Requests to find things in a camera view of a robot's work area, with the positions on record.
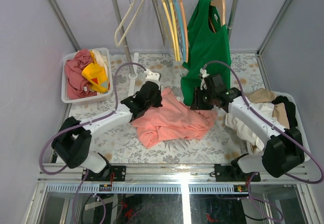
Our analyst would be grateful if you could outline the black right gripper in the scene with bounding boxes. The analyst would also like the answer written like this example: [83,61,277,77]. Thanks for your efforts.
[190,87,216,110]

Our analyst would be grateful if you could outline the salmon pink t shirt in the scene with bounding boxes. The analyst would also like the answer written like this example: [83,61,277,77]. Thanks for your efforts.
[132,87,218,149]

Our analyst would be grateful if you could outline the white garment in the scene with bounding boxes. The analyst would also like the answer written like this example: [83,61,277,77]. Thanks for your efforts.
[225,103,277,154]

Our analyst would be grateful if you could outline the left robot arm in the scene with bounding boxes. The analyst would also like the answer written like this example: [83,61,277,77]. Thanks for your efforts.
[51,81,162,181]

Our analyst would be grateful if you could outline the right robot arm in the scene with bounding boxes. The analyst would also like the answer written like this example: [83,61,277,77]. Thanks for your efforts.
[190,70,305,181]

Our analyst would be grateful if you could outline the green t shirt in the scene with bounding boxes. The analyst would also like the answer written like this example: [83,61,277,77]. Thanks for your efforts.
[181,0,231,106]

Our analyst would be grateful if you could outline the cream plastic hanger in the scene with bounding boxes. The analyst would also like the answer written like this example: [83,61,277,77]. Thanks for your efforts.
[114,0,145,47]

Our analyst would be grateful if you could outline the yellow hanger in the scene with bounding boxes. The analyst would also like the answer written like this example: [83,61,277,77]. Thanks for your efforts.
[157,0,174,53]
[164,0,180,62]

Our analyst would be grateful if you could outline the grey plastic hanger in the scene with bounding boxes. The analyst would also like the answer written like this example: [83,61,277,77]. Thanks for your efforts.
[151,0,166,47]

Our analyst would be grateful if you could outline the right wooden hanger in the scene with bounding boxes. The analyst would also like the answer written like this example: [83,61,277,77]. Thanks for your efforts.
[210,0,226,26]

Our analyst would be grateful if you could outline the blue plastic hanger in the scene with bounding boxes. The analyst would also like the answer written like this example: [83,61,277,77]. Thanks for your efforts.
[169,0,188,62]

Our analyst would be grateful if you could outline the cream garment in left basket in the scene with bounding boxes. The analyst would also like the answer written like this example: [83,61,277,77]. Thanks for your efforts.
[90,49,108,74]

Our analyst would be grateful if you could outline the yellow garment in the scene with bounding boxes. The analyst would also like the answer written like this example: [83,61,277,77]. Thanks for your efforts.
[82,62,110,93]

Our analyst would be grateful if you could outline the beige garment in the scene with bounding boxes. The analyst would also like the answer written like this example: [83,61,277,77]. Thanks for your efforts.
[245,88,290,128]

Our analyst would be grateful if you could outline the white left laundry basket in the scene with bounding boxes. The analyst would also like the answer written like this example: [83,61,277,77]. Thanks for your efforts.
[61,48,113,104]

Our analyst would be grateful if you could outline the white laundry basket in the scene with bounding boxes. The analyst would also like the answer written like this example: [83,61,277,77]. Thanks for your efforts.
[61,48,113,104]
[247,91,312,163]

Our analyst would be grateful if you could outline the dusty rose garment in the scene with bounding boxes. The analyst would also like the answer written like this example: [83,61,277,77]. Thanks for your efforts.
[64,49,97,100]

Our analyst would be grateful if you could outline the black garment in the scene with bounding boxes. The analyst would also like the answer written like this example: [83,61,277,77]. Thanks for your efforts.
[272,96,298,129]

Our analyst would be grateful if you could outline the white right laundry basket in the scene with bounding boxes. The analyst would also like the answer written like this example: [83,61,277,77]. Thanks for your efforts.
[247,91,312,163]

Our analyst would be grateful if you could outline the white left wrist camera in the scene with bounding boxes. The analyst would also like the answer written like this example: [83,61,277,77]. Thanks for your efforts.
[144,69,161,89]

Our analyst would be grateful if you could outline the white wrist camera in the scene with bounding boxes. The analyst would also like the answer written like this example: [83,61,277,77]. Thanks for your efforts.
[199,68,209,90]
[144,69,161,89]

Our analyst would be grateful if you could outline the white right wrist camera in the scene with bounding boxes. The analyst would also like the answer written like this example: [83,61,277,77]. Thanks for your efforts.
[199,68,209,90]

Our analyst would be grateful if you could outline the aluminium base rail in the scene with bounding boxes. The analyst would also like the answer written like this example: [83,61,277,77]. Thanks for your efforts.
[35,162,312,194]

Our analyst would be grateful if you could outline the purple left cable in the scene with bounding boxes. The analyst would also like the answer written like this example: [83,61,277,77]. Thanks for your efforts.
[38,62,147,224]

